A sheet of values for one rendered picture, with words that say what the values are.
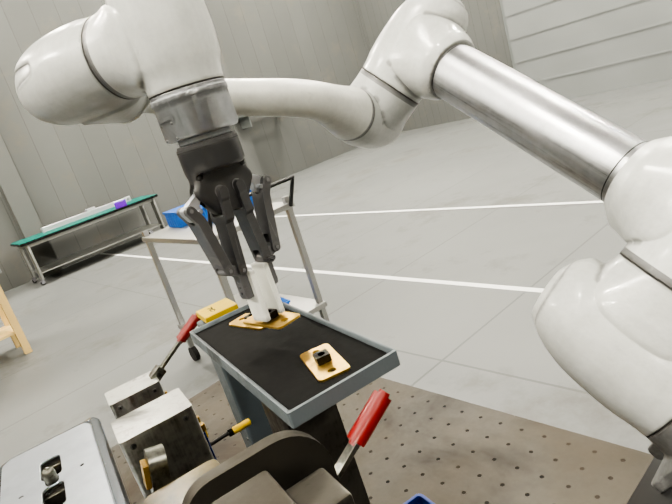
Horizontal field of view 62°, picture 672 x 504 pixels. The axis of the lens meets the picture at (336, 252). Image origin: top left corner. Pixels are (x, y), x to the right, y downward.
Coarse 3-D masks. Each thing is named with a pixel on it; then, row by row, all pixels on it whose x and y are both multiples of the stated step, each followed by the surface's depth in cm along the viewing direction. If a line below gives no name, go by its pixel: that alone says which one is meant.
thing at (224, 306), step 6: (222, 300) 99; (228, 300) 98; (210, 306) 98; (216, 306) 97; (222, 306) 96; (228, 306) 95; (234, 306) 95; (198, 312) 97; (204, 312) 96; (210, 312) 95; (216, 312) 94; (222, 312) 94; (228, 312) 94; (204, 318) 93; (210, 318) 93; (216, 318) 93
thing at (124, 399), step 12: (132, 384) 102; (144, 384) 100; (156, 384) 99; (108, 396) 100; (120, 396) 98; (132, 396) 97; (144, 396) 98; (156, 396) 99; (120, 408) 96; (132, 408) 98
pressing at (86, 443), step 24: (72, 432) 104; (96, 432) 100; (24, 456) 101; (48, 456) 98; (72, 456) 95; (96, 456) 93; (0, 480) 96; (24, 480) 92; (72, 480) 88; (96, 480) 86; (120, 480) 84
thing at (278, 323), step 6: (270, 312) 72; (276, 312) 72; (288, 312) 73; (252, 318) 75; (276, 318) 72; (282, 318) 71; (288, 318) 71; (294, 318) 70; (246, 324) 74; (252, 324) 73; (258, 324) 72; (264, 324) 71; (270, 324) 71; (276, 324) 70; (282, 324) 69; (288, 324) 70
